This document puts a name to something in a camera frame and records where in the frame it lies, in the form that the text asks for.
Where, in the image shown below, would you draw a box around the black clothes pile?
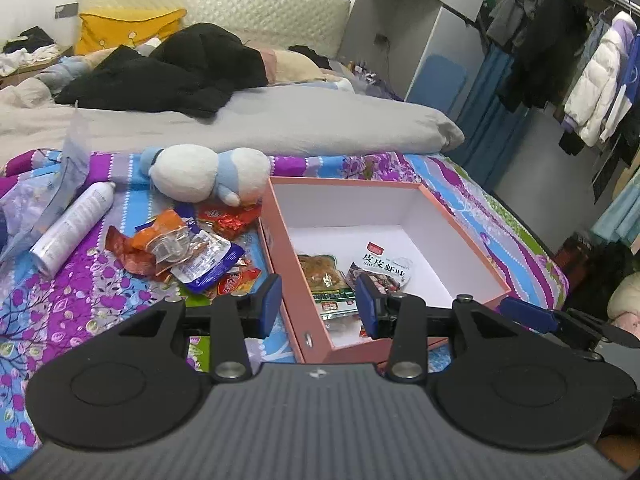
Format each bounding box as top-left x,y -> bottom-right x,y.
2,26 -> 56,53

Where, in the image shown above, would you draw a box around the clear printed plastic bag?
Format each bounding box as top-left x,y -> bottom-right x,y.
0,101 -> 92,263

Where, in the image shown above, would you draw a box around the shiny red snack packet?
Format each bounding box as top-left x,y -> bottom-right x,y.
195,200 -> 262,240

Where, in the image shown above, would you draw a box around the white wall cabinet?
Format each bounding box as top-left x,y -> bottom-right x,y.
337,0 -> 501,111

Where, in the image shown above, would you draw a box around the beige soft bundle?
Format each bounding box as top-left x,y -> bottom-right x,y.
607,272 -> 640,331

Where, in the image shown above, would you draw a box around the blue and white snack packet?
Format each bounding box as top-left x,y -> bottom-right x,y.
170,232 -> 246,295

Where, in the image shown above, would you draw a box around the brown orange snack packet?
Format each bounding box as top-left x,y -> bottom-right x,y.
104,225 -> 166,277

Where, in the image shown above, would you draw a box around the grey duvet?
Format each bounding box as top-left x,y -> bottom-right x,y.
0,77 -> 466,158

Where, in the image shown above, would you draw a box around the blue curtain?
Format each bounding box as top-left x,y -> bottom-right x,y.
457,42 -> 531,193

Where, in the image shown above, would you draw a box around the white spray can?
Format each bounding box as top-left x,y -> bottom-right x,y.
30,181 -> 117,278

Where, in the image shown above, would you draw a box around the purple patterned cloth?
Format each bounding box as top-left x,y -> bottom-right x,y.
350,67 -> 401,101

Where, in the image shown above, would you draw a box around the black jacket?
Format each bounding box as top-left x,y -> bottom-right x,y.
54,22 -> 271,120

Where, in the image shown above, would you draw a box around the pink cardboard box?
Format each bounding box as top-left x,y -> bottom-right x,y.
257,176 -> 512,365

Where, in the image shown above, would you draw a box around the hanging blue white garment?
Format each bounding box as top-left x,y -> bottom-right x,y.
620,30 -> 640,111

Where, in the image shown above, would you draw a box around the small black cloth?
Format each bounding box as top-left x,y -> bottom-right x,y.
289,45 -> 333,68

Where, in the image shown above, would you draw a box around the hanging light teal clothes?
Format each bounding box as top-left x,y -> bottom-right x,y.
590,165 -> 640,251

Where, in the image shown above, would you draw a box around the hanging grey hoodie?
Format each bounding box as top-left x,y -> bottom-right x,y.
486,0 -> 548,53

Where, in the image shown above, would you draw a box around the dark red bag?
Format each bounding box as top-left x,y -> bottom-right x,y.
555,232 -> 608,291

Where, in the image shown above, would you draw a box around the orange and clear snack packet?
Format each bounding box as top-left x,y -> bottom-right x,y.
132,209 -> 196,266

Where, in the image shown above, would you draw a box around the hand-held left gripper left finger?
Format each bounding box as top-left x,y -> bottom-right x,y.
120,274 -> 283,383

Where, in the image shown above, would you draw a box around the red gold snack packet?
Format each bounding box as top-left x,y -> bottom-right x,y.
216,266 -> 263,298

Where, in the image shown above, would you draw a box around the cream padded headboard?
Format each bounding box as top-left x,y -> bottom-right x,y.
75,0 -> 352,68

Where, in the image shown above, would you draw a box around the purple floral printed bed sheet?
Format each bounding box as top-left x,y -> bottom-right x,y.
0,147 -> 571,466

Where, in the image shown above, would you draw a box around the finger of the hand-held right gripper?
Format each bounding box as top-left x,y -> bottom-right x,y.
499,297 -> 621,346

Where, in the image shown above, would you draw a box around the white clothes pile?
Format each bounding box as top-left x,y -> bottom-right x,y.
0,45 -> 61,76

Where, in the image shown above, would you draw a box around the light blue cloth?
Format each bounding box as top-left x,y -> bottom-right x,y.
35,55 -> 103,93

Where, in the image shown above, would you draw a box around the beige pillow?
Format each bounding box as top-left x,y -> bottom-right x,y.
260,49 -> 351,86

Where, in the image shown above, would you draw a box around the blue padded board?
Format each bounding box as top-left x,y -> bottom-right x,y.
405,52 -> 468,113

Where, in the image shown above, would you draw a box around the hanging white puffer jacket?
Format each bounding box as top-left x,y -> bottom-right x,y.
564,10 -> 638,147

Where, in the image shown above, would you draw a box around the brown nightstand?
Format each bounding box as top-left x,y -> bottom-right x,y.
0,45 -> 76,88

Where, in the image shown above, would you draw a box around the white label snack packet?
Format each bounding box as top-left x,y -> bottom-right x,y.
345,241 -> 418,295

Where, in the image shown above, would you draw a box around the hanging black coat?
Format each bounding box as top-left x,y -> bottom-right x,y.
497,0 -> 596,111

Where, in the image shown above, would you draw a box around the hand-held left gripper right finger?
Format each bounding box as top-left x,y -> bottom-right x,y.
356,274 -> 521,382

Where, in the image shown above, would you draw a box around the yellow pillow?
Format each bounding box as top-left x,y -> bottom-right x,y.
74,7 -> 188,57

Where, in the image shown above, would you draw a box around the white and blue plush toy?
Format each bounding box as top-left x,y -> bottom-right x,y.
140,144 -> 272,207

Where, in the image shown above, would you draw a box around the green label snack packet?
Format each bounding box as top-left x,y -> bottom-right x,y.
297,254 -> 358,321

